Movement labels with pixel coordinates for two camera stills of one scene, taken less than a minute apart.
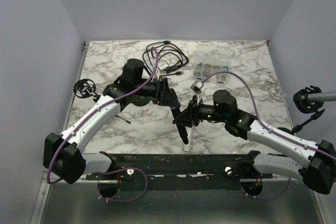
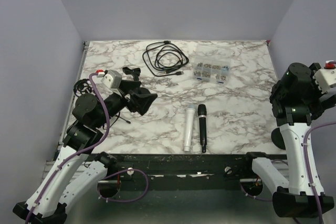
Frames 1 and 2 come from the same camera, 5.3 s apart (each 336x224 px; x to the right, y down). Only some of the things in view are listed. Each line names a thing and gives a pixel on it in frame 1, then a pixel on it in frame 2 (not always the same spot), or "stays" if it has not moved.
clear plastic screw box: (209, 60) stays
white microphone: (189, 130) stays
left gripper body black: (159, 91) to (115, 103)
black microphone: (176, 112) to (202, 112)
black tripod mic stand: (84, 87) stays
